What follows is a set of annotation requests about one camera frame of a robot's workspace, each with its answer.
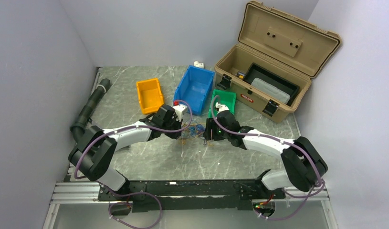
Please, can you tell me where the blue cable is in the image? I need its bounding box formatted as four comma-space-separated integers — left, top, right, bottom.
181, 123, 208, 140

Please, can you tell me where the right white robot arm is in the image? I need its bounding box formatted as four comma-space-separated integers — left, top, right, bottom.
203, 111, 328, 198

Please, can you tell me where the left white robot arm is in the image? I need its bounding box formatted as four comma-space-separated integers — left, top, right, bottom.
68, 103, 189, 200

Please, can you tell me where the green plastic bin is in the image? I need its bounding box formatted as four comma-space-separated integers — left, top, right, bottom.
211, 89, 236, 114

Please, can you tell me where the orange plastic bin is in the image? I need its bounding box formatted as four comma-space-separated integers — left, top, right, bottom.
136, 78, 164, 115

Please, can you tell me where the blue plastic bin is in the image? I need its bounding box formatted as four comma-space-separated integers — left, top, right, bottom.
173, 65, 215, 115

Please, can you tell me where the yellow blue battery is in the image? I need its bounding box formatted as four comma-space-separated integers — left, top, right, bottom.
236, 72, 244, 79

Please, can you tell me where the black toolbox tray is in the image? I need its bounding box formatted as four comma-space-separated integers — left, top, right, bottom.
243, 63, 300, 106

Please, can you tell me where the grey plastic case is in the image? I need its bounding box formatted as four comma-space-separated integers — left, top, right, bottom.
251, 78, 290, 104

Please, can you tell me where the white plastic fitting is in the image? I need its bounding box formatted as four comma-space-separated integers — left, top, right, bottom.
193, 61, 204, 69

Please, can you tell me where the tan plastic toolbox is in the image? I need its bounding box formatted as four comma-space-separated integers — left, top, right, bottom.
215, 1, 342, 123

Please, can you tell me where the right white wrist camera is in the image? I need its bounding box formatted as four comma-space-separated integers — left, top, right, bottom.
214, 102, 230, 117

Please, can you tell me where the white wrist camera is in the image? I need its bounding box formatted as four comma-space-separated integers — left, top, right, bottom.
172, 101, 188, 122
214, 102, 230, 117

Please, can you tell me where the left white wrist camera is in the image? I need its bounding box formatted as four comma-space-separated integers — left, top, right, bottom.
172, 101, 188, 122

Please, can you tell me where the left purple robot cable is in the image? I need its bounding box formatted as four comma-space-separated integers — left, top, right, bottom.
73, 100, 194, 229

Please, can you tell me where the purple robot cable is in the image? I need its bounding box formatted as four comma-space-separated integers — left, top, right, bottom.
73, 100, 194, 229
210, 94, 326, 222

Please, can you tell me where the black corrugated hose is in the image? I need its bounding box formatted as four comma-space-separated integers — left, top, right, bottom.
69, 78, 111, 143

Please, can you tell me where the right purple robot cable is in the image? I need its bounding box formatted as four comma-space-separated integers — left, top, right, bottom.
210, 94, 326, 222

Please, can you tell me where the aluminium frame rail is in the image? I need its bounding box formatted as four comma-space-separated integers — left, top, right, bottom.
42, 66, 339, 229

